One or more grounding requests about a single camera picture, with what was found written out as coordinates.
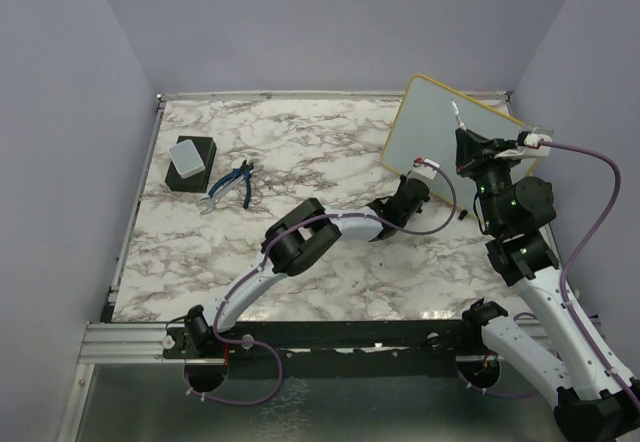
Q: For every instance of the black box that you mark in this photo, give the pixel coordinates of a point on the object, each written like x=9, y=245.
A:
x=207, y=148

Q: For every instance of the white whiteboard marker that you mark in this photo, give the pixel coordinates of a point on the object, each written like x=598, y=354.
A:
x=457, y=115

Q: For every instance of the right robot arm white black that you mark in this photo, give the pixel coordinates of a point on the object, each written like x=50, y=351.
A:
x=593, y=395

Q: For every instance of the yellow framed whiteboard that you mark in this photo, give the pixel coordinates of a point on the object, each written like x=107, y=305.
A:
x=424, y=127

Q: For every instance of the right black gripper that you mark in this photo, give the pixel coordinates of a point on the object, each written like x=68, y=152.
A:
x=476, y=151

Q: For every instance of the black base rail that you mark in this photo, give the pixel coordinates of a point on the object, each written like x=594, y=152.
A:
x=434, y=348

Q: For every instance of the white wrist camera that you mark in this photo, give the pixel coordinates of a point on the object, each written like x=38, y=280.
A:
x=424, y=170
x=529, y=144

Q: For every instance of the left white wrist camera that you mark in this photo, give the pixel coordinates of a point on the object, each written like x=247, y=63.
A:
x=424, y=170

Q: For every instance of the blue handled pliers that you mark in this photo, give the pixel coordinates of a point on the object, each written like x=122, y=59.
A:
x=241, y=174

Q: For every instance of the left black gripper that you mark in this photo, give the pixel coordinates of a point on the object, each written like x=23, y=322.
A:
x=403, y=180

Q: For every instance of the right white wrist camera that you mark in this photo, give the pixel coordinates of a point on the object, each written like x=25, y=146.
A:
x=529, y=144

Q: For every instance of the silver wrench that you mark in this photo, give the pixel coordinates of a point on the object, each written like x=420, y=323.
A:
x=209, y=203

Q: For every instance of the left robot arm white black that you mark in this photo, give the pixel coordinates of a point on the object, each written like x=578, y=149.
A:
x=292, y=246

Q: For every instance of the aluminium extrusion rail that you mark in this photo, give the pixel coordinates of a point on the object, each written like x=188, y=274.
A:
x=122, y=343

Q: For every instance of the grey whiteboard eraser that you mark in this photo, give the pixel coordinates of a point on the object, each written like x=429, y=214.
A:
x=186, y=159

